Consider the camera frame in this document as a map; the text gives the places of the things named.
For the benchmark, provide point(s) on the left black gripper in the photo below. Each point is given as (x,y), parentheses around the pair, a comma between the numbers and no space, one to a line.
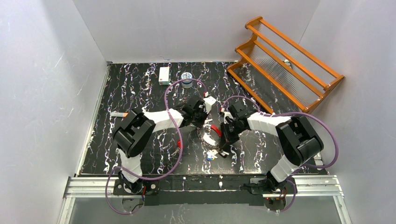
(199,118)

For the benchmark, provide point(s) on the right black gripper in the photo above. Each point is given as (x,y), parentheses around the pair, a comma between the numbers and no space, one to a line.
(228,133)

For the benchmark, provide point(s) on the metal keyring with red handle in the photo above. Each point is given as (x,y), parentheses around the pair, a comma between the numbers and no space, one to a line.
(209,135)

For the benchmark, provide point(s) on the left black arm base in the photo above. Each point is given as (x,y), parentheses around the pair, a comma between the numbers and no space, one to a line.
(141,187)

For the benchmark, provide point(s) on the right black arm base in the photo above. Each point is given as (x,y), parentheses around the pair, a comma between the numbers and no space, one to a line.
(263,186)

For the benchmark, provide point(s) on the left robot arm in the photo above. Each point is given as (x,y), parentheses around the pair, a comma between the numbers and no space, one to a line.
(133,134)

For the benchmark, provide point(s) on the key with red tag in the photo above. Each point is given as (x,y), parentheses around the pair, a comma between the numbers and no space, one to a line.
(178,147)

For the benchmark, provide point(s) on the white small box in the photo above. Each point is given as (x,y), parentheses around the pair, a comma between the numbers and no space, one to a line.
(164,76)

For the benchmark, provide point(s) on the white orange marker tube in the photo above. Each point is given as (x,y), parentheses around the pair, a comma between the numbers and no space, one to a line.
(118,114)

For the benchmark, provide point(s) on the orange wooden shoe rack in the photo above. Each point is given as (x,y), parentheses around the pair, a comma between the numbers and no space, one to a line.
(304,88)

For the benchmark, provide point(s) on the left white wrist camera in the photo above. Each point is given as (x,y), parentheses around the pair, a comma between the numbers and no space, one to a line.
(209,102)

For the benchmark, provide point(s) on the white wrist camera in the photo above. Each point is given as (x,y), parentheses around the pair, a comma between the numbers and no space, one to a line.
(209,102)
(227,117)

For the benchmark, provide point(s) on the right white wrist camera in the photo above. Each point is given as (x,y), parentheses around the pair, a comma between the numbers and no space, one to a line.
(227,117)

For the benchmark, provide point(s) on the aluminium rail frame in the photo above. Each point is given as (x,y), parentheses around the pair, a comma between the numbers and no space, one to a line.
(205,189)

